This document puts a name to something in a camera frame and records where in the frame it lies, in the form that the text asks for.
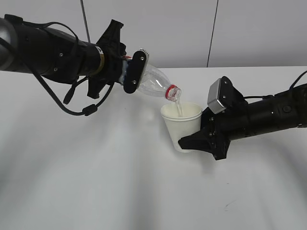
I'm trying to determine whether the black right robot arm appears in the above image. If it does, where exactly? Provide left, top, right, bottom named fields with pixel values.
left=178, top=84, right=307, bottom=160

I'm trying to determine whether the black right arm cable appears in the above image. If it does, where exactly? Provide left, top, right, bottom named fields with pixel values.
left=242, top=69, right=307, bottom=100

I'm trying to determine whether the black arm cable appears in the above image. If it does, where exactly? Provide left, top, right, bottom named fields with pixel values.
left=242, top=69, right=307, bottom=100
left=4, top=14, right=115, bottom=117

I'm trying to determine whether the clear water bottle red label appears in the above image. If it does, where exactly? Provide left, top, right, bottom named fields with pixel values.
left=119, top=59, right=182, bottom=104

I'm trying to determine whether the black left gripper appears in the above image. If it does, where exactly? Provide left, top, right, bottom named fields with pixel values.
left=87, top=19, right=149, bottom=98

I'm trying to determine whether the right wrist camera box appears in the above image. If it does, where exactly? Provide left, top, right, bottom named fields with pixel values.
left=207, top=76, right=248, bottom=114

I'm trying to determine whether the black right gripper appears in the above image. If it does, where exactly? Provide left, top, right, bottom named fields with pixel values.
left=178, top=103, right=248, bottom=160

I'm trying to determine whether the white paper cup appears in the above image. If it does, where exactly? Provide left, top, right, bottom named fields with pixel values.
left=161, top=102, right=202, bottom=153

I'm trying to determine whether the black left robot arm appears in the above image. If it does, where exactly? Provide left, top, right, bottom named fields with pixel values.
left=0, top=14, right=149, bottom=99

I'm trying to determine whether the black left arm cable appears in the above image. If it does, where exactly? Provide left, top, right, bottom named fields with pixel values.
left=4, top=14, right=115, bottom=117

